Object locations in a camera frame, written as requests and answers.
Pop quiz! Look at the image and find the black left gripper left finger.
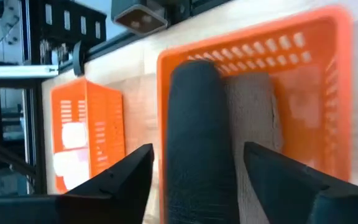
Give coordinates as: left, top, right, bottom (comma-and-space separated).
56, 142, 155, 224

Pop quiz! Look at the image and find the brown bandage roll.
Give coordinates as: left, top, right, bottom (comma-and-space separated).
221, 72, 284, 224

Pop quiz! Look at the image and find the white plastic medicine bottle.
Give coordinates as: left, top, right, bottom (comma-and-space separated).
53, 149, 90, 190
61, 121, 88, 149

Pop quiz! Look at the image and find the orange plastic basket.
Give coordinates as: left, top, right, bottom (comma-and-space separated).
50, 77, 127, 194
156, 4, 354, 224

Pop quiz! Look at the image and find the black slotted equipment case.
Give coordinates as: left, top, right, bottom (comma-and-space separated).
29, 0, 108, 63

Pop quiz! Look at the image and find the black frame clamp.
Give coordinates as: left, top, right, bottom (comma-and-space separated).
72, 40, 86, 77

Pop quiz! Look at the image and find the black bandage roll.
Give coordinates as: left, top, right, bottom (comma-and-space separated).
163, 59, 241, 224

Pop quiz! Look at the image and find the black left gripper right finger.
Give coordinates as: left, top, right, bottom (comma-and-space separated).
243, 141, 331, 224

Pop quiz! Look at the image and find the silver aluminium rail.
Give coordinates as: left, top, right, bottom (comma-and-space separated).
0, 64, 59, 78

